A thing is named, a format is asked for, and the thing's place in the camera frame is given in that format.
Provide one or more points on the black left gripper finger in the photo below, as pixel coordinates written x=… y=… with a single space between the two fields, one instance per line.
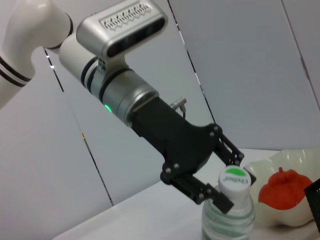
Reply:
x=232 y=152
x=200 y=192

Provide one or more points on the pale green glass fruit plate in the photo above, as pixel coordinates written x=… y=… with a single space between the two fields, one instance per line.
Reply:
x=287 y=160

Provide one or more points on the red-orange toy orange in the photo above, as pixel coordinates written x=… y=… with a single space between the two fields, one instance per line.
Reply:
x=285 y=190

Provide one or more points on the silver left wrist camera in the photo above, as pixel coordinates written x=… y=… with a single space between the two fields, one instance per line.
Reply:
x=125 y=25

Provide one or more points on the clear bottle with green label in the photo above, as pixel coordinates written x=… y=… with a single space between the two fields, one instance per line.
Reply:
x=225 y=225

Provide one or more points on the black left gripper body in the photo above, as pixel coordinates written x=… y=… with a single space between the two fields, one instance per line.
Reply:
x=180 y=140

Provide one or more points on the black mesh pen holder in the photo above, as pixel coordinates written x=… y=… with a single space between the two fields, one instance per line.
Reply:
x=315 y=200

